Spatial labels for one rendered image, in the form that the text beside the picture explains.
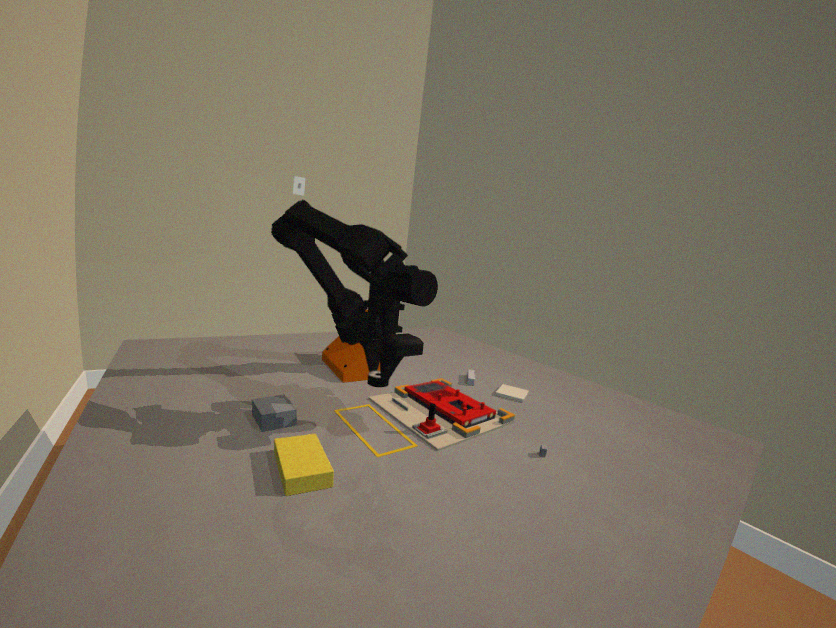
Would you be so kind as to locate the yellow rectangular outline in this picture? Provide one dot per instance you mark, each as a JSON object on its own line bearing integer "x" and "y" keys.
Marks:
{"x": 362, "y": 439}

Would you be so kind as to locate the yellow rectangular block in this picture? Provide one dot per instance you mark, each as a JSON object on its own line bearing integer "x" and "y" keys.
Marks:
{"x": 302, "y": 464}

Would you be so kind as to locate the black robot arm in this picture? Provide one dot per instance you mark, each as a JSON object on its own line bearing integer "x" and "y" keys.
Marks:
{"x": 362, "y": 250}

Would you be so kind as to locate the beige flat rectangular tile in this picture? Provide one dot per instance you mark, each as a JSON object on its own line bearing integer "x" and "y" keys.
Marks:
{"x": 510, "y": 392}

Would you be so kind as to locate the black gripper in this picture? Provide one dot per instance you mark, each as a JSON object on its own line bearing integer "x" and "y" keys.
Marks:
{"x": 389, "y": 348}

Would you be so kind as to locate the black tyre with grey wheel rim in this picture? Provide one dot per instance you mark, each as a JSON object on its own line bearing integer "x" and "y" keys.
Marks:
{"x": 374, "y": 379}

